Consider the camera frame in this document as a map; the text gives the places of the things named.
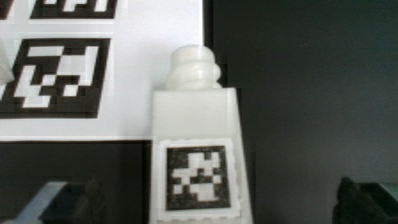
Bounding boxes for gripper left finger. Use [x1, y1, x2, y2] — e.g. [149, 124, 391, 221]
[11, 179, 107, 224]

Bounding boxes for white leg front with tag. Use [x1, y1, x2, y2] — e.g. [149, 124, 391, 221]
[149, 46, 254, 224]

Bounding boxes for white marker sheet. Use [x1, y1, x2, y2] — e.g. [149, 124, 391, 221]
[0, 0, 206, 142]

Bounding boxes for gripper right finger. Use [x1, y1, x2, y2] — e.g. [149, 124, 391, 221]
[332, 177, 398, 224]

